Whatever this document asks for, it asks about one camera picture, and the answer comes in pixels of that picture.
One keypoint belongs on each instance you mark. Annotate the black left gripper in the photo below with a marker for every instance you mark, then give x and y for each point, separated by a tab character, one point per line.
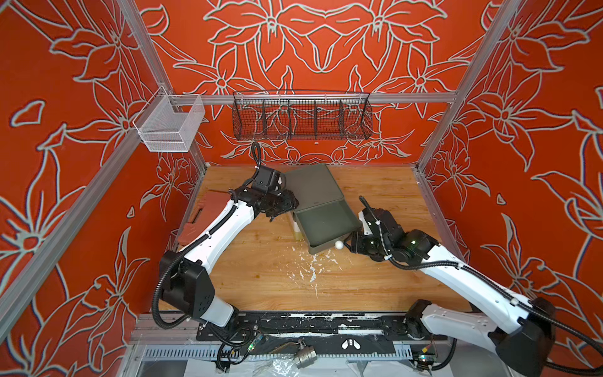
290	203

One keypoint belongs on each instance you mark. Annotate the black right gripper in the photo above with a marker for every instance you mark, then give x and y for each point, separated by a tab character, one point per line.
357	242

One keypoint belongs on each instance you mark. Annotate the olive green top drawer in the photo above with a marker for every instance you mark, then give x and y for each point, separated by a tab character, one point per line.
324	225

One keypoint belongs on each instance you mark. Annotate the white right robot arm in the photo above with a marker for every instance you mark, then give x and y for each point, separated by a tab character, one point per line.
519	330

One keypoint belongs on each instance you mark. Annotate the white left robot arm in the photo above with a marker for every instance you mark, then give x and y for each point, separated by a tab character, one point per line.
184	290

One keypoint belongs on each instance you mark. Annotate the metal cylinder fitting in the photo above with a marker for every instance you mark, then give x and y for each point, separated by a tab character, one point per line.
305	357

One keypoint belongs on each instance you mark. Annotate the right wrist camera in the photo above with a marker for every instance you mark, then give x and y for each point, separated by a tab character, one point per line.
366	218

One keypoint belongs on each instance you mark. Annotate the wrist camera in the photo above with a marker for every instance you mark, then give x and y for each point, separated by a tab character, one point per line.
366	218
268	180

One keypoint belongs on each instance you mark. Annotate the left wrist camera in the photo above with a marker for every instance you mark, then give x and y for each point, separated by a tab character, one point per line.
268	180

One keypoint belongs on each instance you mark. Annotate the black wire wall basket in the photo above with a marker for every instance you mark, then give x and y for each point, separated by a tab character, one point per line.
301	120

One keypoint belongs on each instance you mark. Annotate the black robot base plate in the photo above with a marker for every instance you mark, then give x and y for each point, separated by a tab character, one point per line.
356	336

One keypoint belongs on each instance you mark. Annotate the white mesh wall basket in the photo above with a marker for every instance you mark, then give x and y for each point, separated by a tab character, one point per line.
169	122

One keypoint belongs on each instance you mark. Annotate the aluminium frame rail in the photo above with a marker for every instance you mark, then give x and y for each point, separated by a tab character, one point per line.
374	98

